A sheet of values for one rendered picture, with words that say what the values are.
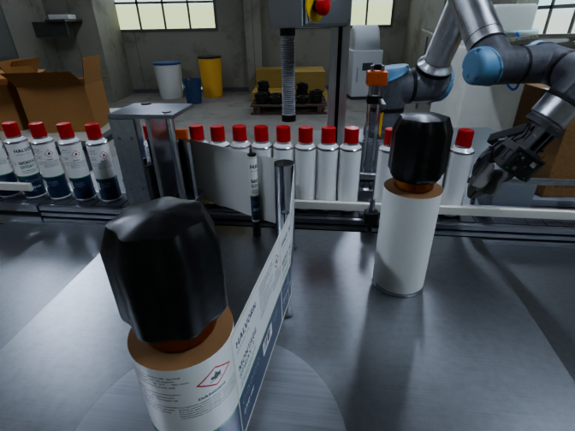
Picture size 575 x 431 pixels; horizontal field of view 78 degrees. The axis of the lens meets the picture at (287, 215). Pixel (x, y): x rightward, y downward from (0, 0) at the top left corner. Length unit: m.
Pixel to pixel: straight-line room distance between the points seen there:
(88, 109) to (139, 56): 6.38
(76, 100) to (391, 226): 1.96
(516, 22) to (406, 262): 4.33
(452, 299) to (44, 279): 0.80
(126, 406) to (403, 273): 0.44
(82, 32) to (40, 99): 5.60
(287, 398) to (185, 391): 0.19
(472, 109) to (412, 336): 4.35
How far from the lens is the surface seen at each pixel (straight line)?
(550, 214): 0.99
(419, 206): 0.56
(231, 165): 0.78
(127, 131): 0.79
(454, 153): 0.88
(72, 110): 2.31
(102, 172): 1.03
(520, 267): 0.91
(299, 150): 0.83
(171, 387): 0.32
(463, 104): 4.77
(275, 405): 0.49
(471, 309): 0.67
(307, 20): 0.81
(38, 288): 0.89
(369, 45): 7.10
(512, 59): 0.90
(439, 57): 1.31
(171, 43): 8.39
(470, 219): 0.95
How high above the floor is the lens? 1.30
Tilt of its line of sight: 28 degrees down
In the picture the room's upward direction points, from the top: 1 degrees counter-clockwise
